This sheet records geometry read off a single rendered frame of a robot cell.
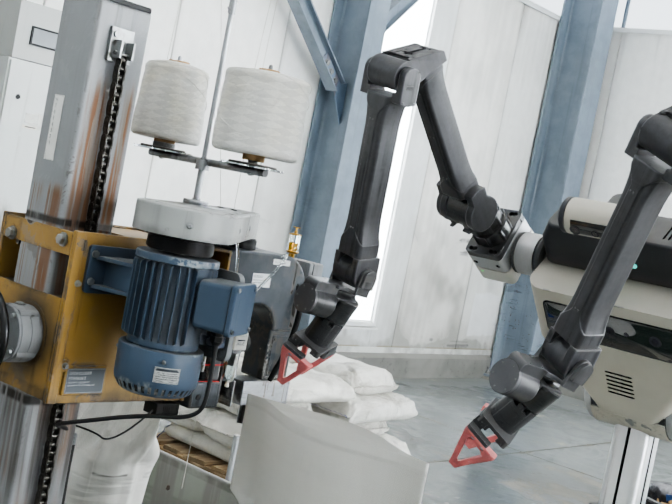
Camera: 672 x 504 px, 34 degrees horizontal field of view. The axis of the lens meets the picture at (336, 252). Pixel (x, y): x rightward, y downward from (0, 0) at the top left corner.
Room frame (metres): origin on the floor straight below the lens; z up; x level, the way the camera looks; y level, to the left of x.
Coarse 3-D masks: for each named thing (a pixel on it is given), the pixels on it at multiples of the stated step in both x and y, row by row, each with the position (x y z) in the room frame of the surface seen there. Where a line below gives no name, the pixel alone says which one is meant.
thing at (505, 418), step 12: (504, 396) 1.76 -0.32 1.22; (492, 408) 1.76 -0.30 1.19; (504, 408) 1.74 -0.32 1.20; (516, 408) 1.73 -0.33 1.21; (480, 420) 1.73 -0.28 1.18; (492, 420) 1.74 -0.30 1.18; (504, 420) 1.74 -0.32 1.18; (516, 420) 1.73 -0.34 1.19; (528, 420) 1.74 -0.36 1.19; (504, 432) 1.74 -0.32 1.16; (516, 432) 1.78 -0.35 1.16; (504, 444) 1.72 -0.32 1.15
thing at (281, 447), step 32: (256, 416) 2.20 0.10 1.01; (288, 416) 2.19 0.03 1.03; (320, 416) 2.17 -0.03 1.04; (256, 448) 2.19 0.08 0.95; (288, 448) 2.05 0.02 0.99; (320, 448) 2.00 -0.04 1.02; (352, 448) 1.97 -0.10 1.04; (384, 448) 2.04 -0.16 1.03; (256, 480) 2.17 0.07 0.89; (288, 480) 2.04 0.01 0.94; (320, 480) 1.99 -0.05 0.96; (352, 480) 1.97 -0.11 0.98; (384, 480) 1.95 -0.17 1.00; (416, 480) 1.92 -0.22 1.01
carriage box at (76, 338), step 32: (32, 224) 1.99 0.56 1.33; (0, 256) 2.05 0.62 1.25; (0, 288) 2.03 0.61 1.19; (32, 288) 1.96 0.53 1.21; (64, 288) 1.90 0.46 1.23; (64, 320) 1.90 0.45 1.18; (96, 320) 1.96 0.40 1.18; (64, 352) 1.91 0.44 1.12; (96, 352) 1.97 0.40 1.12; (32, 384) 1.93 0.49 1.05; (64, 384) 1.92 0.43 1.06
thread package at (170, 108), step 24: (144, 72) 2.18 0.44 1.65; (168, 72) 2.14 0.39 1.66; (192, 72) 2.15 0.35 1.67; (144, 96) 2.15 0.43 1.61; (168, 96) 2.13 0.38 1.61; (192, 96) 2.15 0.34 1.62; (144, 120) 2.14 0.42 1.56; (168, 120) 2.13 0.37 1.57; (192, 120) 2.16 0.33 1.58; (192, 144) 2.18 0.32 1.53
